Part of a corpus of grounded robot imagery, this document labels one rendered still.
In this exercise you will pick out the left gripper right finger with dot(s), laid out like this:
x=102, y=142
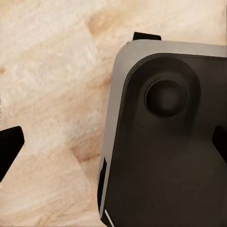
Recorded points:
x=219, y=140

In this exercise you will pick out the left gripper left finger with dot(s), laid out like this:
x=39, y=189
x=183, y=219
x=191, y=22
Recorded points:
x=11, y=142

